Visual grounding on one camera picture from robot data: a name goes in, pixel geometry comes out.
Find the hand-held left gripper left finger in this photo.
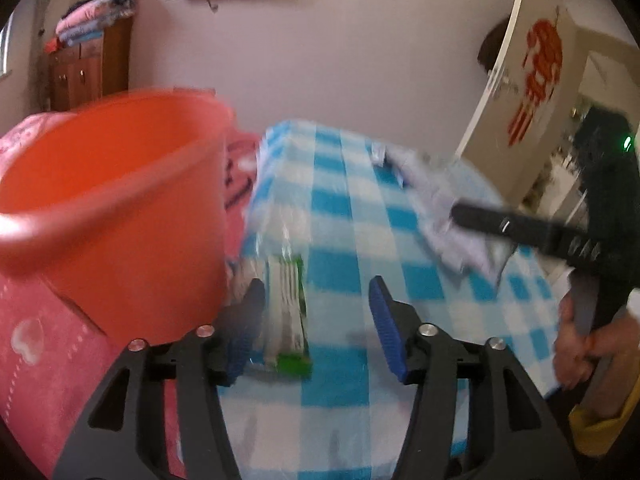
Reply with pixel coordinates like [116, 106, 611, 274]
[52, 277, 268, 480]

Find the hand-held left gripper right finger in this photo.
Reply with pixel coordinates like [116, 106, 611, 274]
[368, 275, 581, 480]

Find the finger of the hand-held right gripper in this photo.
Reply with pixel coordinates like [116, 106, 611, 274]
[450, 202, 596, 266]

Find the green white packet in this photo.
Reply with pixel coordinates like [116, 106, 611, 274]
[247, 254, 313, 378]

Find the grey packet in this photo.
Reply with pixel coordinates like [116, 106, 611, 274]
[385, 142, 518, 288]

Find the orange plastic bucket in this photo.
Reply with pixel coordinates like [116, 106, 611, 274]
[0, 87, 236, 346]

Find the person's right hand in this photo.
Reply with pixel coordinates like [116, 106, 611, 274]
[554, 290, 640, 391]

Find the blue white checkered tablecloth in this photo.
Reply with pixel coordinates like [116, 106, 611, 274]
[215, 119, 566, 480]

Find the cream door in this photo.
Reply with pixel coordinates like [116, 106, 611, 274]
[452, 0, 591, 211]

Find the red door decoration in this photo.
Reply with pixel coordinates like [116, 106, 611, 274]
[507, 19, 563, 147]

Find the dark object behind door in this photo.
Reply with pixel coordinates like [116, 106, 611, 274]
[477, 17, 511, 73]

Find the pink printed blanket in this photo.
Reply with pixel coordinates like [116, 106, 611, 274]
[0, 112, 261, 480]

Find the yellow clothing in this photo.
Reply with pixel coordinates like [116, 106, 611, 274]
[570, 385, 637, 457]

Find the brown wooden cabinet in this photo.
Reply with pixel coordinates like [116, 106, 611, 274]
[47, 17, 133, 111]

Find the folded blankets pile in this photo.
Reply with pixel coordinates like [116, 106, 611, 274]
[45, 0, 138, 53]

